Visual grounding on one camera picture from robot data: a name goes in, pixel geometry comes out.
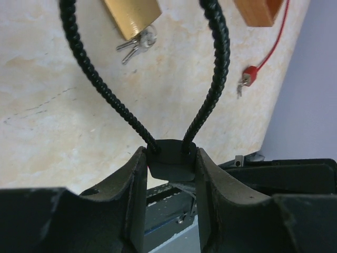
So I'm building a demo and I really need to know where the wooden compartment tray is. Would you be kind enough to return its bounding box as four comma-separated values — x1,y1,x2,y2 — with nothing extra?
233,0,283,27

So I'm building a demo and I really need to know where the red cable lock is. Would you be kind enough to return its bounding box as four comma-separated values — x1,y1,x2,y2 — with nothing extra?
239,0,290,88

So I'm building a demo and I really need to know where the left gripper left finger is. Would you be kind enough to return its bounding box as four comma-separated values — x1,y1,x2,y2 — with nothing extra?
1,147,147,252

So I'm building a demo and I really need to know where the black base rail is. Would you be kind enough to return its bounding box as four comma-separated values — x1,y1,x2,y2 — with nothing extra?
143,181,197,252

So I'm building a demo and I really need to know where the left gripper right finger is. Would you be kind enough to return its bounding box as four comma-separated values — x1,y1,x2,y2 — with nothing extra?
195,149,336,252

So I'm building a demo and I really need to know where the black cable lock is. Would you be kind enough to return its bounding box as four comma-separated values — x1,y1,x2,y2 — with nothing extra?
59,0,232,182

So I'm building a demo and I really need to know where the brass padlock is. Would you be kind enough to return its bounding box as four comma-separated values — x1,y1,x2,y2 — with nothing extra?
103,0,162,41

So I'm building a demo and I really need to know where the silver key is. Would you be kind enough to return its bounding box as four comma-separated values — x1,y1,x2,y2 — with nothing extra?
116,24,157,65
236,79,249,99

